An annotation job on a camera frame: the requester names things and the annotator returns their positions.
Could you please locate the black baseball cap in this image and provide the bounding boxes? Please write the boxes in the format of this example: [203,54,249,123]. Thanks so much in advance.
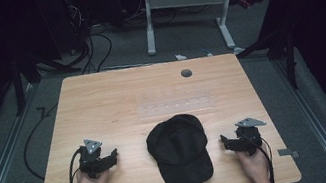
[142,110,218,183]

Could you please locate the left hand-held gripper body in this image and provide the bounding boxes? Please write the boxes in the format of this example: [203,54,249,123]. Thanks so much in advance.
[74,135,113,182]

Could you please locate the dark round table grommet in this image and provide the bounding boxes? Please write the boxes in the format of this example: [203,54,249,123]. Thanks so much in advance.
[180,67,194,80]

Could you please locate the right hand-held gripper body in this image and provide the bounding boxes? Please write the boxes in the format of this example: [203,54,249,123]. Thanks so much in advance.
[230,114,272,160]

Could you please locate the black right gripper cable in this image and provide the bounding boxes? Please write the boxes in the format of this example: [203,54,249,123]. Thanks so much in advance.
[245,132,278,183]

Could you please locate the person's right hand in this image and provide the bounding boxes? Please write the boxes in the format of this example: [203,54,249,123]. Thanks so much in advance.
[234,142,275,183]

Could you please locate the bundle of black cables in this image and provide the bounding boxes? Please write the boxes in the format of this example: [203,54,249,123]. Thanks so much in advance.
[62,0,118,77]

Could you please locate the grey tape piece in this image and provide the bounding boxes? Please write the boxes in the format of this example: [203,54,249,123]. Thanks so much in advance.
[277,145,302,162]

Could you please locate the black floor cable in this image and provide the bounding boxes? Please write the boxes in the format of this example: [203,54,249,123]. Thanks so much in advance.
[14,103,72,183]

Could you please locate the black metal stand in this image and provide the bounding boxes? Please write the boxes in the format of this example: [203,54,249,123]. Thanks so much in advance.
[4,49,49,117]
[227,0,307,100]

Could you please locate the clear tape strip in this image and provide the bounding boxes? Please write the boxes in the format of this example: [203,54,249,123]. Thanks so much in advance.
[135,92,217,122]

